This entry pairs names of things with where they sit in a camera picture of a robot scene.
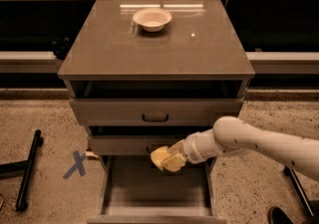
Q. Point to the yellow sponge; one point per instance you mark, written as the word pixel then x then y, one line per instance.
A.
pixel 158 156

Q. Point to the grey middle drawer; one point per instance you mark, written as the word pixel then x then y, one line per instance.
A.
pixel 142 145

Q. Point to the white bowl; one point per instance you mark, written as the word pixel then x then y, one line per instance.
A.
pixel 152 19

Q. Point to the black clamp on rail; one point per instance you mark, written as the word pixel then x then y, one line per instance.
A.
pixel 61 49

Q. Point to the black stand leg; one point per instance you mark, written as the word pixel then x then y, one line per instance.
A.
pixel 25 167
pixel 300 191

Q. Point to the grey bottom drawer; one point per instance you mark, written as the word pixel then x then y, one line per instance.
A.
pixel 136 192

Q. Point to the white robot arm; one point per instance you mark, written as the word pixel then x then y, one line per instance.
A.
pixel 231 134

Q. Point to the grey drawer cabinet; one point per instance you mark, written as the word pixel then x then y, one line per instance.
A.
pixel 196 56

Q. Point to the grey top drawer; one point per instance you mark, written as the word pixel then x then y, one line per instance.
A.
pixel 133 112

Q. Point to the black stand leg right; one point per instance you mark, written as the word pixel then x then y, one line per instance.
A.
pixel 300 191

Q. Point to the black stand leg left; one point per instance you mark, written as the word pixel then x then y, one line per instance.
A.
pixel 25 167

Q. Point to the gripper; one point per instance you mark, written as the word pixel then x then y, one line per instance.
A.
pixel 190 151

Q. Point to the blue tape cross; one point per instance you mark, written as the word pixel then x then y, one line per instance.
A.
pixel 77 166

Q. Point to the black shoe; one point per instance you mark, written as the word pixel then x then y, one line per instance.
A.
pixel 276 216

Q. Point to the grey drawer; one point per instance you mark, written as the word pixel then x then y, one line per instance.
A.
pixel 133 112
pixel 142 145
pixel 136 192

